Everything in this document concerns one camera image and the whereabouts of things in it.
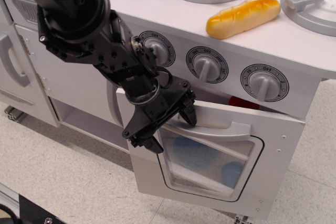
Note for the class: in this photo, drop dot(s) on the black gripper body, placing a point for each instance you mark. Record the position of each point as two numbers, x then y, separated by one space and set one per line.
150 115

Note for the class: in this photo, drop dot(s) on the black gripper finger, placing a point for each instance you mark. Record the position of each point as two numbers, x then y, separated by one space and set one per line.
188 113
153 145

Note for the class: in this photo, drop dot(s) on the grey oven door handle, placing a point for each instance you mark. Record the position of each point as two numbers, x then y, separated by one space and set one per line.
236 131

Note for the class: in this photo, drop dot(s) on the white toy oven door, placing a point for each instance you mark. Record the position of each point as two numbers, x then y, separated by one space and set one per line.
233 160

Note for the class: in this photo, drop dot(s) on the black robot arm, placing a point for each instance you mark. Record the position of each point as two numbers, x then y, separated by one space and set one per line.
90 32

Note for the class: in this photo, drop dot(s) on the red toy pepper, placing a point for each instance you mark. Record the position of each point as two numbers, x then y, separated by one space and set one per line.
235 101

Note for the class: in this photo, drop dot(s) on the grey middle control knob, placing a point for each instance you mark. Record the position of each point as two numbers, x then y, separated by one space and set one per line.
207 65

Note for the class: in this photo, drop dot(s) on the grey control knob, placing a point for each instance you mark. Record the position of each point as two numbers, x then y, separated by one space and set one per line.
264 83
162 48
207 65

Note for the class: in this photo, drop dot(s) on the grey left control knob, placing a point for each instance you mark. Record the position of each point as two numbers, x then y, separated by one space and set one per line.
162 48

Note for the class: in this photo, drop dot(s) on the white cabinet door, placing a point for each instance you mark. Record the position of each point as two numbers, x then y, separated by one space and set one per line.
81 86

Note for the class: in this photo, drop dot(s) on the grey right control knob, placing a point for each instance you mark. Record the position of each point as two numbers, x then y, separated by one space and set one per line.
264 83

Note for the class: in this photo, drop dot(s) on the white toy kitchen body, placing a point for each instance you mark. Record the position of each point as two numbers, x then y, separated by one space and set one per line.
81 171

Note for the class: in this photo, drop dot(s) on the yellow toy bread loaf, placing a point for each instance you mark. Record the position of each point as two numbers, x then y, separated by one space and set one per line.
240 18

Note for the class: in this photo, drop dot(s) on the white far-left door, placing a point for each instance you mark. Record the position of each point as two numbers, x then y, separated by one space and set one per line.
21 87

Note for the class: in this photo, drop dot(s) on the grey vent grille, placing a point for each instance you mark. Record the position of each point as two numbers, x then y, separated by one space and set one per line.
25 10

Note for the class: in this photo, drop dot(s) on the grey cabinet door handle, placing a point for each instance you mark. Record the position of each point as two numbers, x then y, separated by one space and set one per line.
113 103

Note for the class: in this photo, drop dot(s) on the aluminium frame rail bottom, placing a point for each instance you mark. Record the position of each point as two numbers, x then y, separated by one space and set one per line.
240 219

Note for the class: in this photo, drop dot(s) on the aluminium frame rail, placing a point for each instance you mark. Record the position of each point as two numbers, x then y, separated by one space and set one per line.
15 114
240 219

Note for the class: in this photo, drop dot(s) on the aluminium frame rail left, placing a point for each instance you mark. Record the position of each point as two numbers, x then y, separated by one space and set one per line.
15 114

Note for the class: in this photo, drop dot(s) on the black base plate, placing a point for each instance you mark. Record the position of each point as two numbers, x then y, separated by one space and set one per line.
22 210

